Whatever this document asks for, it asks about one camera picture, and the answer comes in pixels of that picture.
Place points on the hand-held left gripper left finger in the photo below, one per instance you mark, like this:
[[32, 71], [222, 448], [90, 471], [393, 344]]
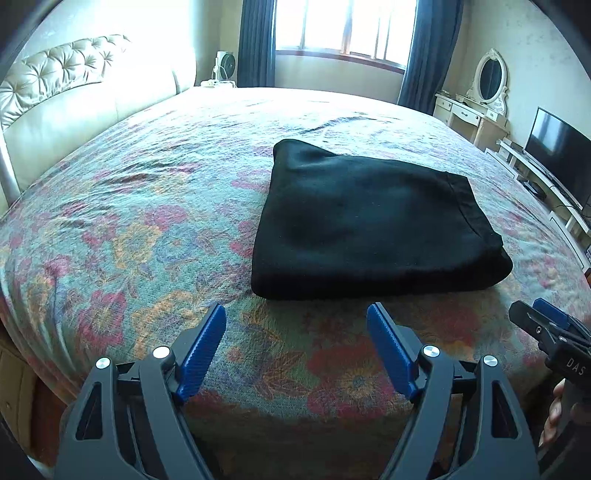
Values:
[[201, 355]]

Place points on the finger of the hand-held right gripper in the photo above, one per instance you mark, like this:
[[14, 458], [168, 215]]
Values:
[[531, 321], [549, 309]]

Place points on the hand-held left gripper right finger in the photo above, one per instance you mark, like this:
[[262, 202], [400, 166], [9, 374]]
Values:
[[392, 350]]

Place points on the black pants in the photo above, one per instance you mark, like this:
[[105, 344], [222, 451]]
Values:
[[369, 221]]

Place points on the person's right hand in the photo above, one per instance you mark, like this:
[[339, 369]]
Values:
[[558, 410]]

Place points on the white television stand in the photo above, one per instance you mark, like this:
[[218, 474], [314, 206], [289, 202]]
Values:
[[521, 159]]

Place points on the floral bedspread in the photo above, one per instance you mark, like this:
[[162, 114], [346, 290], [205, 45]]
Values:
[[138, 207]]

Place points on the black television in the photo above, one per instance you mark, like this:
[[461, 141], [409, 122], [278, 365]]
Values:
[[563, 147]]

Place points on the cream dressing table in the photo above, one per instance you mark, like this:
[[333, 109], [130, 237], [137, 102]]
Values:
[[466, 115]]

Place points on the oval vanity mirror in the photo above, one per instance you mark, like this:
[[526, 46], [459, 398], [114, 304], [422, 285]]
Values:
[[490, 78]]

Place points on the white power strip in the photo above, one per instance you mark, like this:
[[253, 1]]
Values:
[[217, 83]]

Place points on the dark blue curtain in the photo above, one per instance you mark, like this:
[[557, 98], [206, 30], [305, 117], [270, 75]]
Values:
[[429, 55], [256, 46]]

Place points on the cream tufted headboard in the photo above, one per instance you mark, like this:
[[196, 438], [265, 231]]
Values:
[[69, 106]]

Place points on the white fan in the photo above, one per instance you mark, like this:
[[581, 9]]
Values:
[[226, 64]]

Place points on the wooden framed window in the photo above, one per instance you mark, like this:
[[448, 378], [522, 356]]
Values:
[[346, 27]]

